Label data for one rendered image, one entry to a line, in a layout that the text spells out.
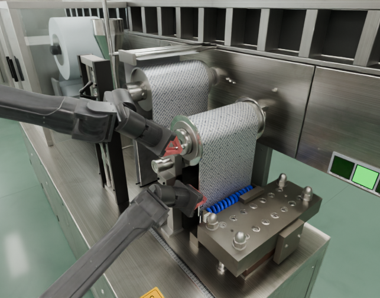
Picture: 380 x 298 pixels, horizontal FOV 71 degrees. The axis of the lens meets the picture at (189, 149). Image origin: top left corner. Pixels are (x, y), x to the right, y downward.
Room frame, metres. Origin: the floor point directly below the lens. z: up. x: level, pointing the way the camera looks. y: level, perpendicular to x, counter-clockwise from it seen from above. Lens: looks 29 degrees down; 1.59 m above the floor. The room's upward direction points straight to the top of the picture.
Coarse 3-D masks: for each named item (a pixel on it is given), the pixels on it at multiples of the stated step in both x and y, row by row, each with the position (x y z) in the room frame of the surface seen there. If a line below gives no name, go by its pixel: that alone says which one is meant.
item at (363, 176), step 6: (360, 168) 0.60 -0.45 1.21; (360, 174) 0.59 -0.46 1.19; (366, 174) 0.58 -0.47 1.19; (372, 174) 0.57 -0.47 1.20; (354, 180) 0.60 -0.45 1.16; (360, 180) 0.59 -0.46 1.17; (366, 180) 0.58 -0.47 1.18; (372, 180) 0.57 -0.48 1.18; (366, 186) 0.58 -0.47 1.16; (372, 186) 0.57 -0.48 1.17
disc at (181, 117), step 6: (174, 120) 0.71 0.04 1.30; (180, 120) 0.69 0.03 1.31; (186, 120) 0.66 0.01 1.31; (192, 126) 0.64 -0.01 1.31; (198, 132) 0.63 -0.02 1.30; (198, 138) 0.62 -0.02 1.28; (198, 144) 0.62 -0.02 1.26; (198, 150) 0.62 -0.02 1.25; (198, 156) 0.62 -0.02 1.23; (186, 162) 0.66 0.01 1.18; (192, 162) 0.64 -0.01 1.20; (198, 162) 0.62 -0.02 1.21
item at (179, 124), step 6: (258, 114) 0.79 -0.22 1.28; (258, 120) 0.78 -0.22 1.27; (174, 126) 0.70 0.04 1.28; (180, 126) 0.68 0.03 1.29; (186, 126) 0.66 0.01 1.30; (258, 126) 0.78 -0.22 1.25; (192, 132) 0.64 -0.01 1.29; (192, 138) 0.64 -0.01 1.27; (192, 150) 0.64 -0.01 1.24; (186, 156) 0.66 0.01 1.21; (192, 156) 0.64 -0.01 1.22
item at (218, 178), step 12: (252, 144) 0.76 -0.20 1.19; (228, 156) 0.69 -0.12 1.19; (240, 156) 0.72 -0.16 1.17; (252, 156) 0.76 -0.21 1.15; (204, 168) 0.63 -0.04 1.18; (216, 168) 0.66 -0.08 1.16; (228, 168) 0.69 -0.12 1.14; (240, 168) 0.73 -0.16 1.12; (204, 180) 0.64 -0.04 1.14; (216, 180) 0.66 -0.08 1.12; (228, 180) 0.70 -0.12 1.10; (240, 180) 0.73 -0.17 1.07; (204, 192) 0.64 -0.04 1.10; (216, 192) 0.67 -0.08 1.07; (228, 192) 0.70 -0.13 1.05; (204, 204) 0.64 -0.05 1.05
